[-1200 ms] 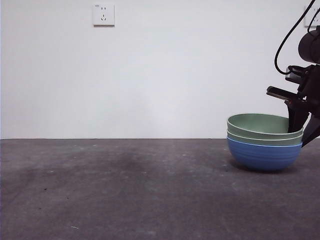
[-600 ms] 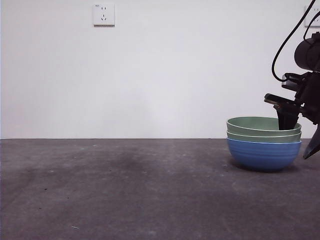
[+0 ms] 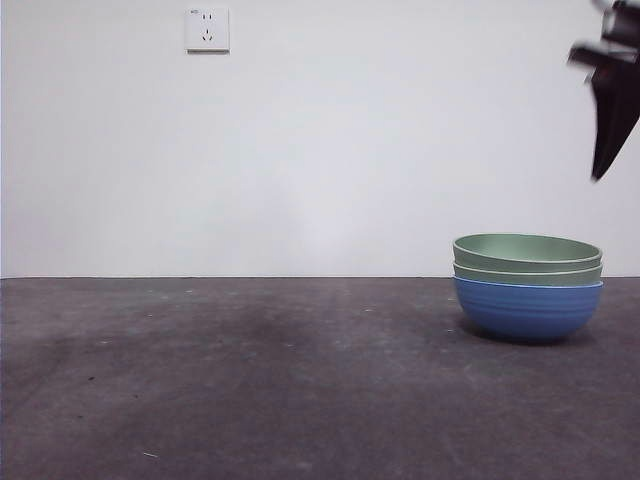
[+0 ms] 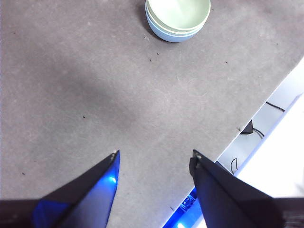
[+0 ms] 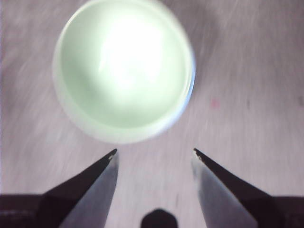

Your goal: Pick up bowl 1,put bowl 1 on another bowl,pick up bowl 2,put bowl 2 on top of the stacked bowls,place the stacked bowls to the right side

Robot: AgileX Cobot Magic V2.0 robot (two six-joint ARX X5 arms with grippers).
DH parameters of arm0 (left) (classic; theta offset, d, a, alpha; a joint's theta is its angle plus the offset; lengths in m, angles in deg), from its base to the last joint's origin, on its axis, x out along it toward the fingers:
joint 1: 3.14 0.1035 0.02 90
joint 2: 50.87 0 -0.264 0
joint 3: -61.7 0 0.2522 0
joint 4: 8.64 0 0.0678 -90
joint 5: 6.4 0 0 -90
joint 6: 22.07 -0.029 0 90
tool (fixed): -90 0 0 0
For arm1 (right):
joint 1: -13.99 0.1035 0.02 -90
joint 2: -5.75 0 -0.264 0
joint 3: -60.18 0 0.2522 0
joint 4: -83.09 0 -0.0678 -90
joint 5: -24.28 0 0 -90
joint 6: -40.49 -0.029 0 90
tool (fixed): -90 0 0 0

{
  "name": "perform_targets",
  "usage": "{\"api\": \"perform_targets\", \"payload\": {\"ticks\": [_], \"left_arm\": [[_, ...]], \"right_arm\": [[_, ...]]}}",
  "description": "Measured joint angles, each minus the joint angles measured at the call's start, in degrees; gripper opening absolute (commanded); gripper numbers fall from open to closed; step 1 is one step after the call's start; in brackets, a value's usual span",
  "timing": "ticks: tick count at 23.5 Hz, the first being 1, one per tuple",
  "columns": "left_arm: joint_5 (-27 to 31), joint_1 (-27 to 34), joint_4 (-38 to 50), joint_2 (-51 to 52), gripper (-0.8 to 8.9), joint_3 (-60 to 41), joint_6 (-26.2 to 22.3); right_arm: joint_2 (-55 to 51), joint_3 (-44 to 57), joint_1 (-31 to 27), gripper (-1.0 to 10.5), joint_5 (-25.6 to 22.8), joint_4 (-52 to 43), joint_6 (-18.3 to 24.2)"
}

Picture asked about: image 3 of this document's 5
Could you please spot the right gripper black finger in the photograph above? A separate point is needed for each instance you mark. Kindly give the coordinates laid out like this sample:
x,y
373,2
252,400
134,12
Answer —
x,y
612,115

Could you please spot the green ribbed bowl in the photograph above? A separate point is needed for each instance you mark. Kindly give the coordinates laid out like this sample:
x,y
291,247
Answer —
x,y
525,252
530,278

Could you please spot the blue ribbed bowl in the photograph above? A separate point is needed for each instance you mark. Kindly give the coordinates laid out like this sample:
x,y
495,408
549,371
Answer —
x,y
527,315

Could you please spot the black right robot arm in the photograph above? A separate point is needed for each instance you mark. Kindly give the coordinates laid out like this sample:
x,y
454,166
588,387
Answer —
x,y
629,17

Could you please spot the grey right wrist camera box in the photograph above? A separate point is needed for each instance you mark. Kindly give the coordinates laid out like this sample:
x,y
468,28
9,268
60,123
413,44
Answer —
x,y
610,22

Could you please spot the white wall socket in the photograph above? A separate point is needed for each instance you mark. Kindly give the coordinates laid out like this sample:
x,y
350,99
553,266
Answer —
x,y
208,30

